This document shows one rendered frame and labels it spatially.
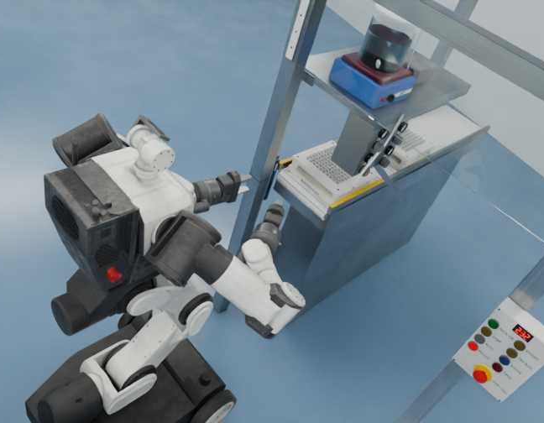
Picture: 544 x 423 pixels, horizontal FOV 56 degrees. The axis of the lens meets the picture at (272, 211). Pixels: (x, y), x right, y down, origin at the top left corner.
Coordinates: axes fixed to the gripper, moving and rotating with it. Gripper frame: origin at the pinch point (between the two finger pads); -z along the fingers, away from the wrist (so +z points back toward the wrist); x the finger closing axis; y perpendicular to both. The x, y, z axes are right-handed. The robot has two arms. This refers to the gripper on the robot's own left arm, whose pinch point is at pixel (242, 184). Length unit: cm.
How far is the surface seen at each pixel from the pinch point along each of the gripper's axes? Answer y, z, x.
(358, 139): 17.1, -27.5, -25.8
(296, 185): -0.6, -27.8, 8.8
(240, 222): -13.0, -17.0, 36.8
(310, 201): 8.0, -28.2, 9.6
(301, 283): 11, -41, 61
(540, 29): -88, -351, 2
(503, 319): 84, -25, -16
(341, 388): 50, -49, 97
